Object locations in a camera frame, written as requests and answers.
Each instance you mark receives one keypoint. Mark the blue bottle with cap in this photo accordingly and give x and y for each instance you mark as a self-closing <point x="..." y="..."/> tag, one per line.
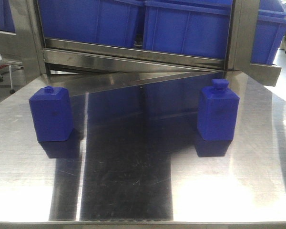
<point x="217" y="111"/>

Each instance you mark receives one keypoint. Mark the blue bottle without cap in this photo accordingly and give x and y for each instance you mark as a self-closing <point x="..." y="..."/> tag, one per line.
<point x="52" y="114"/>

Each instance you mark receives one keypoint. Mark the stainless steel shelf rack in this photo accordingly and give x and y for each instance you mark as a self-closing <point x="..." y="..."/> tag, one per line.
<point x="27" y="47"/>

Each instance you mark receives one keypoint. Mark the blue bin centre left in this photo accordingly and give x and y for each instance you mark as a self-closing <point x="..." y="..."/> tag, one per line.
<point x="108" y="22"/>

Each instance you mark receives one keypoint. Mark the blue bin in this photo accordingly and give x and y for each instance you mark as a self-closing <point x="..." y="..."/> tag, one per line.
<point x="108" y="22"/>
<point x="190" y="27"/>
<point x="270" y="29"/>
<point x="6" y="20"/>

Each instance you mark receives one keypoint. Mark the blue bin centre right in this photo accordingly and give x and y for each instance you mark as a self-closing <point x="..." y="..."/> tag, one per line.
<point x="190" y="27"/>

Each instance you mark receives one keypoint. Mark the blue bin far right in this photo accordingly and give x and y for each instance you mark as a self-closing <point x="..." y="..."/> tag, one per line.
<point x="270" y="29"/>

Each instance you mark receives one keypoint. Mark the blue bin far left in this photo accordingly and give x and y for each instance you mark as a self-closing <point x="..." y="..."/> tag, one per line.
<point x="6" y="20"/>

